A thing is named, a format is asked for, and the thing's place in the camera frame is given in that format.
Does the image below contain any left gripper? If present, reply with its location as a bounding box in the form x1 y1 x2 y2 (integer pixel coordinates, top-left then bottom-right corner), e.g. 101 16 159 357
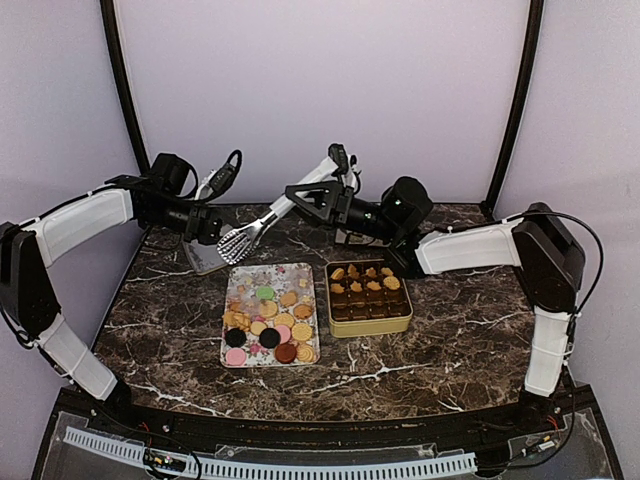
142 195 251 245

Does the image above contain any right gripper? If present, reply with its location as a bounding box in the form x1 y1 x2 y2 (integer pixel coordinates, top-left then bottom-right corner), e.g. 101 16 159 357
282 180 402 243

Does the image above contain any floral cookie tray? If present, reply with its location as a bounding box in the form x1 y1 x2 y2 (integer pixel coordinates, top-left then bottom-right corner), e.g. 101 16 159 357
220 263 320 369

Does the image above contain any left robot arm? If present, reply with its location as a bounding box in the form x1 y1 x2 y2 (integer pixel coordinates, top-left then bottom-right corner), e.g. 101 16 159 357
1 152 242 436

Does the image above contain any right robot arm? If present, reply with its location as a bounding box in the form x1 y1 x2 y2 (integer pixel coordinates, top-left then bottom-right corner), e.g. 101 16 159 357
285 176 586 434

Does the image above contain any silver tin lid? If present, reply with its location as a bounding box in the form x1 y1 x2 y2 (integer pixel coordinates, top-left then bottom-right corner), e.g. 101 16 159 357
182 241 229 275

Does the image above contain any square floral plate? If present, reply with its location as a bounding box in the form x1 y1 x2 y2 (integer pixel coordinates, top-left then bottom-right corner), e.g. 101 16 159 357
335 228 388 248

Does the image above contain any green sandwich cookie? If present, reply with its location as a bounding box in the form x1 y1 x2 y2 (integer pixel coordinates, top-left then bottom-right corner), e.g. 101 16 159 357
256 285 275 301

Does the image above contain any gold cookie tin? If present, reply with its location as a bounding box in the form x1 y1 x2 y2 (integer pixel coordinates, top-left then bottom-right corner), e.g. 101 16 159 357
325 259 414 338

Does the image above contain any black sandwich cookie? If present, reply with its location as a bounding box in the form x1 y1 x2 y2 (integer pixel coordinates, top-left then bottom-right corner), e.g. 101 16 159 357
224 327 247 348
259 328 281 349

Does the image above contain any dotted round yellow biscuit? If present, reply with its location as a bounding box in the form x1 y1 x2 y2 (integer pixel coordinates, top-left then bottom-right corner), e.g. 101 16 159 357
291 323 313 342

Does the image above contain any pink sandwich cookie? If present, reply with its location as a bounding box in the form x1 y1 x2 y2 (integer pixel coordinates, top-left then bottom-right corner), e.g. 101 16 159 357
225 347 247 367
275 325 291 344

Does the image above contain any swirl butter cookie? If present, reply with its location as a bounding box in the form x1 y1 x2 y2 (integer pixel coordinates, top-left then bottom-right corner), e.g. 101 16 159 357
296 343 316 363

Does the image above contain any brown chocolate cookie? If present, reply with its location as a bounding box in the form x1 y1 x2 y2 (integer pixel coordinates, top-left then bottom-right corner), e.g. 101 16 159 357
274 343 297 364

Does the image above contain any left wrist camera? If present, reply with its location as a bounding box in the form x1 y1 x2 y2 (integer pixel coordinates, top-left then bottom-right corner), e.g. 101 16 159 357
194 165 236 202

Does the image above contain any white slotted cable duct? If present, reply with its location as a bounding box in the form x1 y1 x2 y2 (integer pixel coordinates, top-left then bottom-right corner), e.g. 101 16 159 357
63 426 477 480

